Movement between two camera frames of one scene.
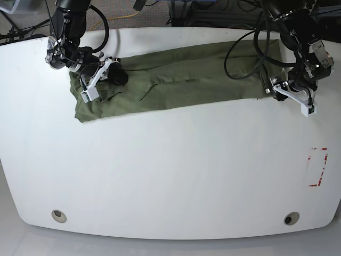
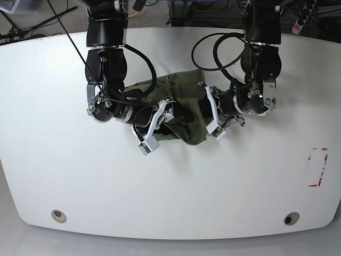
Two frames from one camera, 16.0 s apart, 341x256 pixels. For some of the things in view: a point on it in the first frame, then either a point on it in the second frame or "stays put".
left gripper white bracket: [91, 94] -> [151, 143]
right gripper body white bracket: [306, 109] -> [216, 128]
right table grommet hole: [291, 218] stays put
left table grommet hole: [59, 216] stays put
